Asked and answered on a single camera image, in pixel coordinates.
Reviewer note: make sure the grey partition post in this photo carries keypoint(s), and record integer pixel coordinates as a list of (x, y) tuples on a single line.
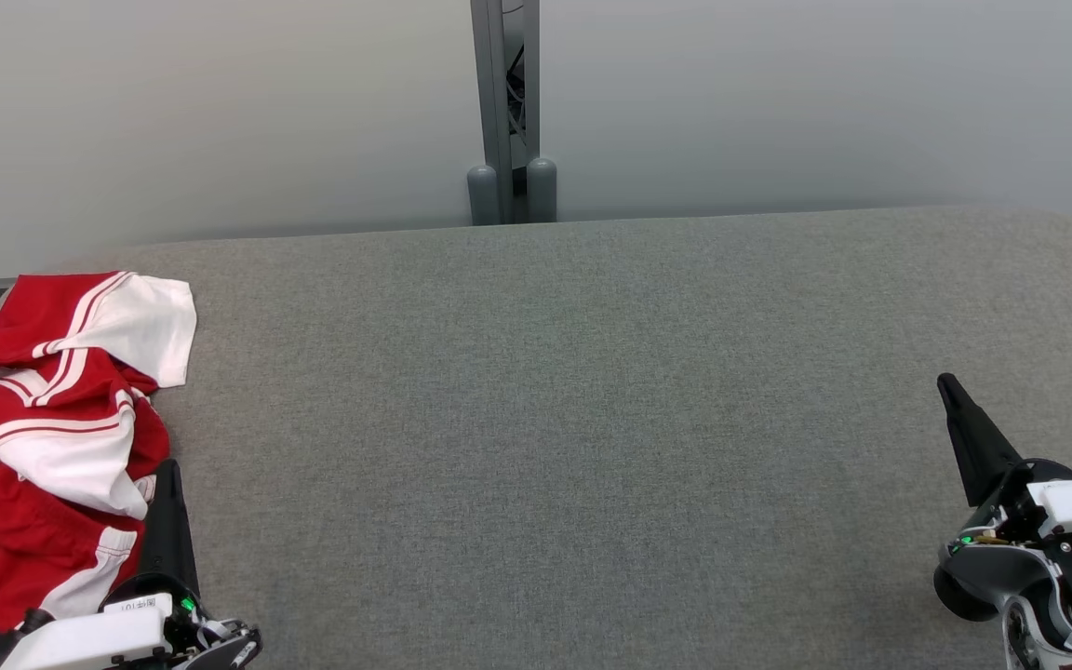
[(496, 93)]

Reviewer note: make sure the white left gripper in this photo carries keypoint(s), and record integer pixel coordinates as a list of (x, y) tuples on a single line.
[(80, 637)]

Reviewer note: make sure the red shorts white stripe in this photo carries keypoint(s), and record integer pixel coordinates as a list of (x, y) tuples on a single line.
[(6, 549)]

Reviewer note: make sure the grey cylindrical post foot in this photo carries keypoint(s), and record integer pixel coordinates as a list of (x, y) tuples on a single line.
[(482, 197), (542, 191)]

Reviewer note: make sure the red white basketball jersey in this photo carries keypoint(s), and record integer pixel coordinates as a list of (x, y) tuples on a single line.
[(140, 326)]

